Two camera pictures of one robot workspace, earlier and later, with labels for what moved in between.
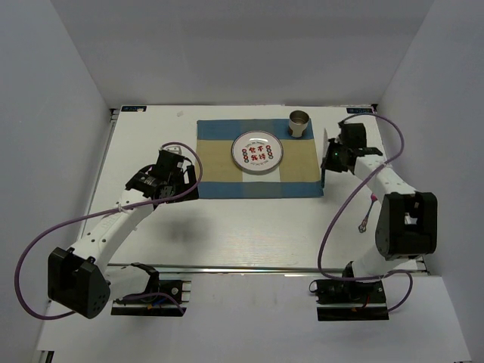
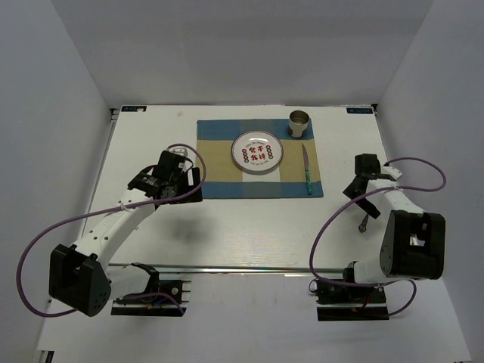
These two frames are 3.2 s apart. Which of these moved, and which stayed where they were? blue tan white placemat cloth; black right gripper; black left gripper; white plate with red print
Moved: black right gripper
Stayed: black left gripper; white plate with red print; blue tan white placemat cloth
